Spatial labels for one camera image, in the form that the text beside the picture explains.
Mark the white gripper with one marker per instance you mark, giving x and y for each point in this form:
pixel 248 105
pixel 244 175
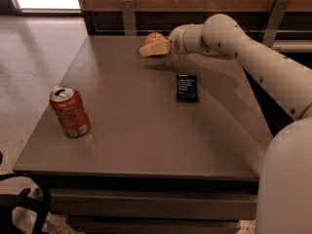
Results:
pixel 175 42

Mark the red apple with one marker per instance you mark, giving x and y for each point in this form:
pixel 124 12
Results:
pixel 152 37

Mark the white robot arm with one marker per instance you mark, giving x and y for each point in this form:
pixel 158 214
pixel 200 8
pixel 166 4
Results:
pixel 284 198

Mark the orange soda can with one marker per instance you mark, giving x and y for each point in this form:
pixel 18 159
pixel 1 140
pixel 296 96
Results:
pixel 69 108

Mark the dark blue snack packet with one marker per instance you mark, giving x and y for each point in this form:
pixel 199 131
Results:
pixel 186 88

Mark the grey table drawer unit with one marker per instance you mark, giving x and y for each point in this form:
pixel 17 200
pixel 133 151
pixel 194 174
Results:
pixel 148 205

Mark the black chair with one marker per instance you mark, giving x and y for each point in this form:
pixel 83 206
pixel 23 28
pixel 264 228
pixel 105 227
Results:
pixel 8 202

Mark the left metal bracket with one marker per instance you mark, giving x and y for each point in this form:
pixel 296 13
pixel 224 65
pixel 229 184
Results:
pixel 129 17

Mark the metal bracket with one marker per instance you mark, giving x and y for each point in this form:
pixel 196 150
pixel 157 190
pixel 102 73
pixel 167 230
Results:
pixel 273 23
pixel 129 17

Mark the right metal bracket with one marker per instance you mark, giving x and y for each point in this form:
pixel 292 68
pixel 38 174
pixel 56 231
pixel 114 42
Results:
pixel 273 23

